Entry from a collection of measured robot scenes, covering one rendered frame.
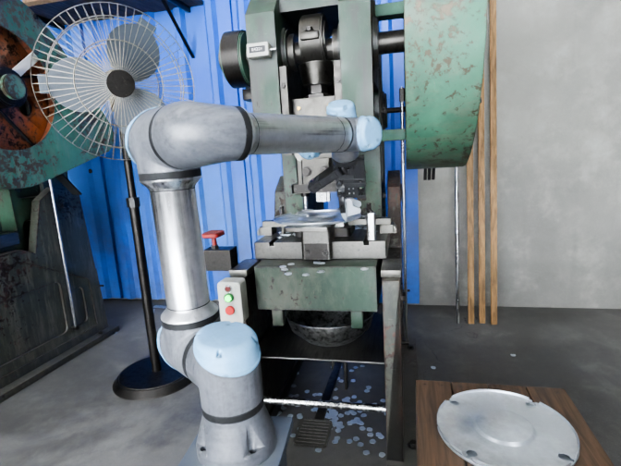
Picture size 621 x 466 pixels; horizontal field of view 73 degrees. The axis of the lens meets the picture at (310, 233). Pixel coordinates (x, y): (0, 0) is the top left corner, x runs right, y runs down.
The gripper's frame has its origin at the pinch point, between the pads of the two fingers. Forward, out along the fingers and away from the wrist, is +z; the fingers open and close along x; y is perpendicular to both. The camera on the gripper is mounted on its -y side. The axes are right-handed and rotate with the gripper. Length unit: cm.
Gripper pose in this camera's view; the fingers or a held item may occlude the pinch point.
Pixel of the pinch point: (344, 217)
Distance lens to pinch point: 128.8
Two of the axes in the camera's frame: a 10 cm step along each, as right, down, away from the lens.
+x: 1.3, -5.9, 7.9
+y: 9.8, -0.3, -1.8
